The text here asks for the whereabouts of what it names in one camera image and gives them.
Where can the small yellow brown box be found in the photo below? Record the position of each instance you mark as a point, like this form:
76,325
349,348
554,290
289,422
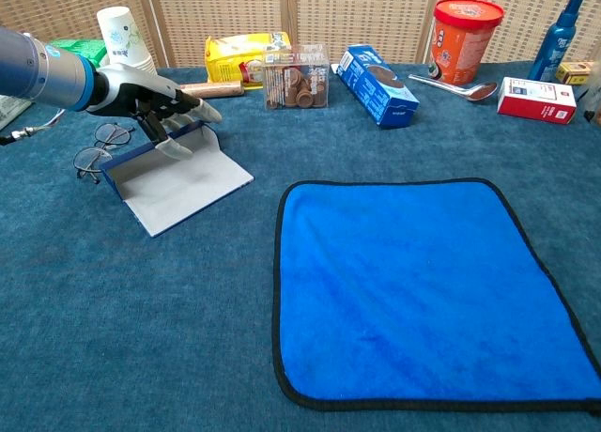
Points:
575,72

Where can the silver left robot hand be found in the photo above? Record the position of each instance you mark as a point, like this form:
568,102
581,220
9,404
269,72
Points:
122,87

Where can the small red white box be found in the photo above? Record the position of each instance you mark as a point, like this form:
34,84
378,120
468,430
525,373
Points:
535,101

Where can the teal table mat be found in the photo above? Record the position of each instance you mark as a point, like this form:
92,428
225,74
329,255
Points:
141,333

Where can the woven folding screen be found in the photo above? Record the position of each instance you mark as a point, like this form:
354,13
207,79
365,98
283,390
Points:
357,19

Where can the green tissue box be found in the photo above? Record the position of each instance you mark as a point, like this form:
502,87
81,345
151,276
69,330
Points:
89,49

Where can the pastel tissue multipack box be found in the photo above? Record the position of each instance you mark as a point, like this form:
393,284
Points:
11,110

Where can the blue folding glasses case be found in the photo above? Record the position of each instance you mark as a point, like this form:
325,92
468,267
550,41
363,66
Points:
183,188

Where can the clear bag of cookies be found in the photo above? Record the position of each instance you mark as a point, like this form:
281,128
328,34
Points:
594,105

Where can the metal spoon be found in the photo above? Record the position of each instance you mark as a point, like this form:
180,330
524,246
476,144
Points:
481,93

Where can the stack of white paper cups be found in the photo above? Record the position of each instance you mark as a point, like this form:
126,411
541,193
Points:
122,37

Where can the wooden rolling pin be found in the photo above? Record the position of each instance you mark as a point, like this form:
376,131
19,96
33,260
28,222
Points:
216,89

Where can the blue spray bottle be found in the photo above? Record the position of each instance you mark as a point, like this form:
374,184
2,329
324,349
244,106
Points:
556,47

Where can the orange instant noodle tub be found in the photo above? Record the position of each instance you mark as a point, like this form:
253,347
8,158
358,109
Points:
462,42

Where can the yellow cracker box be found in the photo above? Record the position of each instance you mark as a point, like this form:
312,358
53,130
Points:
235,56

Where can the blue sandwich cookie box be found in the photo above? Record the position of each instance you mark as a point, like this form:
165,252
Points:
375,89

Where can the blue cloth with black edge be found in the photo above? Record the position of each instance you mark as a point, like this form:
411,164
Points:
413,286

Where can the clear box of brown cookies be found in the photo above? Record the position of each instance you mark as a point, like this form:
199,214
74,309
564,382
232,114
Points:
296,82

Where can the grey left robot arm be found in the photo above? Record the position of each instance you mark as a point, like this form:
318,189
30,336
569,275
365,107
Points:
42,70

